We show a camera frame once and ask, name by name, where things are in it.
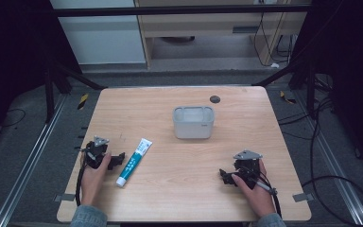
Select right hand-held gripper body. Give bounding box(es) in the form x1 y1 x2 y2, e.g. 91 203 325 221
232 149 264 190

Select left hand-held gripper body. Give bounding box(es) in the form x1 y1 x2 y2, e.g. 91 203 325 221
83 135 112 170

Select white and teal toothpaste tube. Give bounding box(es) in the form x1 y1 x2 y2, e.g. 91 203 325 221
115 137 153 188

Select grey plastic storage box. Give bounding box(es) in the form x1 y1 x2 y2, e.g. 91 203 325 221
172 105 216 140

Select person's right hand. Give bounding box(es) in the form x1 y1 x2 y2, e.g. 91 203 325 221
231 159 276 218

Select person's left hand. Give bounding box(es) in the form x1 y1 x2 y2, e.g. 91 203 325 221
79 151 112 207

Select yellow black hazard tape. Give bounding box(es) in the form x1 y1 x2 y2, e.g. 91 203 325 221
77 93 90 111
279 90 297 105

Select grey tape strip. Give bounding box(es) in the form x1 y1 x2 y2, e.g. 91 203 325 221
292 192 315 203
54 193 77 203

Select black metal stand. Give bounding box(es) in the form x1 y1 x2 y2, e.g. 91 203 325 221
252 53 318 119
42 56 107 124

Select white cabinet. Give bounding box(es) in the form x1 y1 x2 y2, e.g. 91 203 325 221
49 0 147 65

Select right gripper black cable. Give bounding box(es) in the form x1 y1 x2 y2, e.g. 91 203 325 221
247 168 283 218

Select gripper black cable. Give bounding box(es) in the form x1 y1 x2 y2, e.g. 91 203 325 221
247 168 283 218
75 148 91 207

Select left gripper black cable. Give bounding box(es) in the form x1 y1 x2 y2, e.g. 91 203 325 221
75 148 91 207

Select aluminium floor rail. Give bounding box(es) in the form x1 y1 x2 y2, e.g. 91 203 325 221
0 94 68 227
296 91 363 226

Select black floor cable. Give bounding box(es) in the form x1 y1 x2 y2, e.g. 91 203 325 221
277 75 363 227

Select hanging black cables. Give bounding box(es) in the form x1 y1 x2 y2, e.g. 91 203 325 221
253 12 297 68

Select black horizontal frame bar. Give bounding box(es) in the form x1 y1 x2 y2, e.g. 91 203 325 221
51 4 311 18

